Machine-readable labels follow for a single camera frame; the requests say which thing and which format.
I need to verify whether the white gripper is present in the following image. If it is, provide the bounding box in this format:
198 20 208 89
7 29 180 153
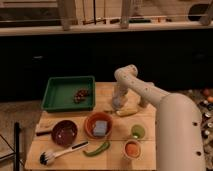
112 83 128 109

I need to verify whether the brown grape bunch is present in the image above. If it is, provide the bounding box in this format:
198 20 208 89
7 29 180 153
74 89 89 103

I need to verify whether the orange bowl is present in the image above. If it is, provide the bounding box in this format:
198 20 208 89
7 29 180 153
84 112 113 139

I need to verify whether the green chili pepper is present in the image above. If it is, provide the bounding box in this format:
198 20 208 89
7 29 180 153
83 141 110 157

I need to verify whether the white cup with orange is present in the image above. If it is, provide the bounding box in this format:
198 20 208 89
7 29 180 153
123 139 141 161

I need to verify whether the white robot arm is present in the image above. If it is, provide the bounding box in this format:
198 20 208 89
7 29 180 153
112 64 206 171

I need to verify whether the metal can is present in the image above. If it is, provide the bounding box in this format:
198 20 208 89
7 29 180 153
139 97 149 108

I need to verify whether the purple bowl with handle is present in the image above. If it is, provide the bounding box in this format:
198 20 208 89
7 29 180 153
36 120 78 147

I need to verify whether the blue sponge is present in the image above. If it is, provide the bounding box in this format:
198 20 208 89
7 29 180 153
93 121 107 136

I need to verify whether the white dish brush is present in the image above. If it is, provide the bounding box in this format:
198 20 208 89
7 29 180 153
39 141 89 165

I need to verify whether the green plastic tray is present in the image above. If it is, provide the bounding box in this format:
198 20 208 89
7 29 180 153
42 76 95 112

